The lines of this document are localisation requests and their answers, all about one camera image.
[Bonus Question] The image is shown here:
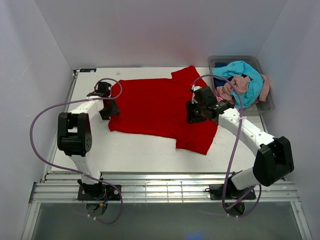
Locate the dark blue t shirt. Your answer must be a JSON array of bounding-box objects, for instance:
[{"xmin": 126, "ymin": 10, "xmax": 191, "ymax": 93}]
[{"xmin": 212, "ymin": 62, "xmax": 233, "ymax": 87}]

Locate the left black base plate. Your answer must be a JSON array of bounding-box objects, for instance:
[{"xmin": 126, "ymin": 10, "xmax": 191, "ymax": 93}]
[{"xmin": 76, "ymin": 185, "xmax": 122, "ymax": 202}]

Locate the turquoise t shirt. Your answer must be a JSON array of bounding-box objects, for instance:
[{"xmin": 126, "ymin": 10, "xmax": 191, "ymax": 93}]
[{"xmin": 212, "ymin": 60, "xmax": 264, "ymax": 109}]

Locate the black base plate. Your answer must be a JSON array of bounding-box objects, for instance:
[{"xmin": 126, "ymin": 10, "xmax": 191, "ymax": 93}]
[
  {"xmin": 206, "ymin": 184, "xmax": 256, "ymax": 200},
  {"xmin": 76, "ymin": 185, "xmax": 122, "ymax": 202}
]

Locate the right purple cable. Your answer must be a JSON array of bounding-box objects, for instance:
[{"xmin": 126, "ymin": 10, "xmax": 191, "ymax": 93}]
[{"xmin": 191, "ymin": 74, "xmax": 262, "ymax": 219}]

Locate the purple cable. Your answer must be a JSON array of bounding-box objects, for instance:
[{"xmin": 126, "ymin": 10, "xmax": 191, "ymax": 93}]
[
  {"xmin": 191, "ymin": 74, "xmax": 262, "ymax": 219},
  {"xmin": 29, "ymin": 78, "xmax": 124, "ymax": 225}
]

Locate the pink t shirt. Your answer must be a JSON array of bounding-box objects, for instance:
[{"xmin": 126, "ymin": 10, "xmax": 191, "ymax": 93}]
[{"xmin": 216, "ymin": 95, "xmax": 224, "ymax": 102}]

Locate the beige t shirt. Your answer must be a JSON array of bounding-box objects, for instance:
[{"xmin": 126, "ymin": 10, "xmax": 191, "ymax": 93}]
[{"xmin": 215, "ymin": 74, "xmax": 270, "ymax": 109}]

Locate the blue label sticker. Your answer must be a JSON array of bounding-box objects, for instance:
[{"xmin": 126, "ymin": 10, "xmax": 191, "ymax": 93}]
[{"xmin": 79, "ymin": 68, "xmax": 97, "ymax": 73}]

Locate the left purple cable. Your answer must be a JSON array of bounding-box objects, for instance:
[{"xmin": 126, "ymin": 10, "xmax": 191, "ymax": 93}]
[{"xmin": 29, "ymin": 78, "xmax": 124, "ymax": 225}]

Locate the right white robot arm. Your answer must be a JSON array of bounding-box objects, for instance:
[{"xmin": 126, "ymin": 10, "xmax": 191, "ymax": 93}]
[{"xmin": 186, "ymin": 86, "xmax": 294, "ymax": 199}]

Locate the red t shirt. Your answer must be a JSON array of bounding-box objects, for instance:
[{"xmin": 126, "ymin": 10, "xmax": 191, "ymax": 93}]
[{"xmin": 108, "ymin": 66, "xmax": 218, "ymax": 155}]

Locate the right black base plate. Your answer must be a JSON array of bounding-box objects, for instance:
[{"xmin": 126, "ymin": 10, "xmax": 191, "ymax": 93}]
[{"xmin": 206, "ymin": 184, "xmax": 256, "ymax": 200}]

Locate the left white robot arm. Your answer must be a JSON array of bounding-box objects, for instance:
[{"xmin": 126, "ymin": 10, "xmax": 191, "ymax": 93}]
[{"xmin": 57, "ymin": 78, "xmax": 120, "ymax": 200}]

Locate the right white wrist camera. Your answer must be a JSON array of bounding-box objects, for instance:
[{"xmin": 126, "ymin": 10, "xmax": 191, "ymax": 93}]
[{"xmin": 189, "ymin": 85, "xmax": 202, "ymax": 104}]

